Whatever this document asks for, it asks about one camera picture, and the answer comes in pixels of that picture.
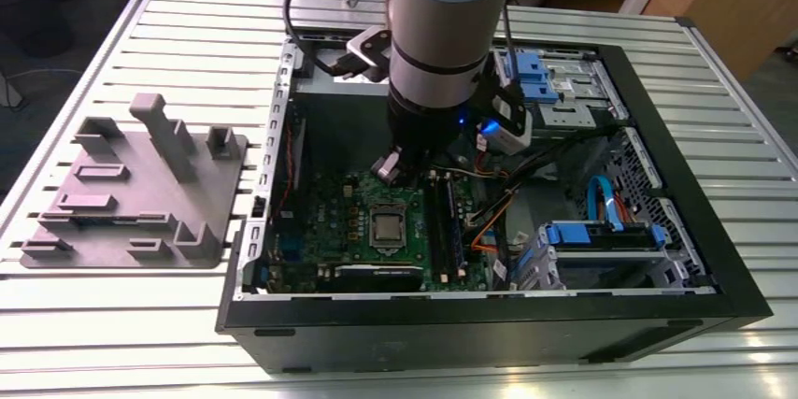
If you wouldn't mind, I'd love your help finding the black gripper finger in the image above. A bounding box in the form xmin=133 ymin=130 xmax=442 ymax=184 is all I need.
xmin=370 ymin=149 xmax=417 ymax=189

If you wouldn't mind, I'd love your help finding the silver CPU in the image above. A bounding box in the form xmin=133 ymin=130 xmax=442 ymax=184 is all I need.
xmin=372 ymin=215 xmax=405 ymax=247

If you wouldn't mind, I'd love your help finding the black RAM slot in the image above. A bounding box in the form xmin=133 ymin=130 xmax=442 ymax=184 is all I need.
xmin=426 ymin=173 xmax=452 ymax=281
xmin=442 ymin=174 xmax=469 ymax=278

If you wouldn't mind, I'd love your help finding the silver power supply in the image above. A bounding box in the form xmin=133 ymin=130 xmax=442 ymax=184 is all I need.
xmin=294 ymin=45 xmax=392 ymax=97

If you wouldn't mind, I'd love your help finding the green motherboard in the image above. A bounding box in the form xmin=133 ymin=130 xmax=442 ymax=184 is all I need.
xmin=268 ymin=168 xmax=494 ymax=295

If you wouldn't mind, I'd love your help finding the black graphics card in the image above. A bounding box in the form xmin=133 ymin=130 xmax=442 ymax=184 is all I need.
xmin=314 ymin=261 xmax=426 ymax=296

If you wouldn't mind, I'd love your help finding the silver drive cage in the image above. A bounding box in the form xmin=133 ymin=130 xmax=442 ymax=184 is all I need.
xmin=486 ymin=45 xmax=629 ymax=153

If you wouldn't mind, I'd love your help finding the blue carrier with disk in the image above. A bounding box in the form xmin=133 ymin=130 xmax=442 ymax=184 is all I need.
xmin=538 ymin=223 xmax=669 ymax=251

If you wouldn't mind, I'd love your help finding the grey parts rack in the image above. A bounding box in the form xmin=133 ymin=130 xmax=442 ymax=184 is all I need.
xmin=17 ymin=93 xmax=252 ymax=270

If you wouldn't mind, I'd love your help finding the black PC case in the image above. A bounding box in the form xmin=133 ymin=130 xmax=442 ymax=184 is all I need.
xmin=214 ymin=22 xmax=775 ymax=375

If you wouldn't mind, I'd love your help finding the silver disk bay cage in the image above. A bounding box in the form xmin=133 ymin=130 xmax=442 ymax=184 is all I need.
xmin=509 ymin=220 xmax=715 ymax=293

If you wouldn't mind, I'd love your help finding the dark RAM stick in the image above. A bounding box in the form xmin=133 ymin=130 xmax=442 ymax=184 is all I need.
xmin=67 ymin=214 xmax=142 ymax=228

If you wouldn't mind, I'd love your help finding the wooden cabinet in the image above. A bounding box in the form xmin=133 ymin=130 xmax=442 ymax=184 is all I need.
xmin=640 ymin=0 xmax=798 ymax=85

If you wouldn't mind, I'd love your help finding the black chair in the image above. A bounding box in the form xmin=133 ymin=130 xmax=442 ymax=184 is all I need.
xmin=0 ymin=0 xmax=85 ymax=60

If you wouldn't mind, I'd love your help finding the white black wire bundle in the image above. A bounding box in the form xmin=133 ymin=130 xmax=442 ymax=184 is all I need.
xmin=432 ymin=158 xmax=502 ymax=181

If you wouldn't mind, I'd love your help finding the red black twisted wire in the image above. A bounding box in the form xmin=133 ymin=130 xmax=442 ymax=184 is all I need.
xmin=273 ymin=167 xmax=298 ymax=216

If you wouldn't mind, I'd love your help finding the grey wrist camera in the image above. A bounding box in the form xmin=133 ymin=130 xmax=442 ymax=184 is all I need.
xmin=344 ymin=26 xmax=394 ymax=83

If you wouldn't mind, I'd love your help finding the orange wire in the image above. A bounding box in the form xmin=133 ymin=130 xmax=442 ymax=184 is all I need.
xmin=466 ymin=209 xmax=502 ymax=258

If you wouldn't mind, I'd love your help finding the blue flat wire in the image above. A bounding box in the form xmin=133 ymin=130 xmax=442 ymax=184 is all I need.
xmin=584 ymin=174 xmax=627 ymax=233

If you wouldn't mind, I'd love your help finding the black camera cable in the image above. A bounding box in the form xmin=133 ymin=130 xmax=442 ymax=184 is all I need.
xmin=281 ymin=0 xmax=366 ymax=80

